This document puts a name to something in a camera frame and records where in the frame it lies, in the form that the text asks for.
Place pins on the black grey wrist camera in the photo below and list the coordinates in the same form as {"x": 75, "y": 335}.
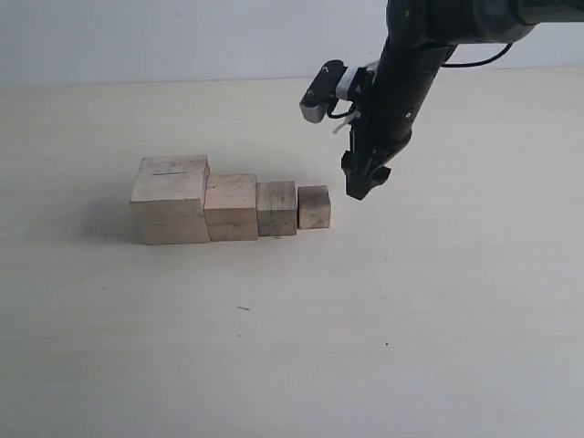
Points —
{"x": 335, "y": 92}

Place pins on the third largest wooden cube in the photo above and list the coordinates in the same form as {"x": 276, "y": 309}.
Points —
{"x": 276, "y": 208}

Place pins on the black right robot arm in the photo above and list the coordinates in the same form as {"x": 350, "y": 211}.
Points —
{"x": 422, "y": 35}

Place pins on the smallest wooden cube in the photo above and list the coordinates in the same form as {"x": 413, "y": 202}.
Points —
{"x": 313, "y": 207}

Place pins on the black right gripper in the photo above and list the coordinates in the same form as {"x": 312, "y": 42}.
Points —
{"x": 403, "y": 79}

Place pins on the second largest wooden cube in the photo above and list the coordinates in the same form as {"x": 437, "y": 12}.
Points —
{"x": 230, "y": 207}

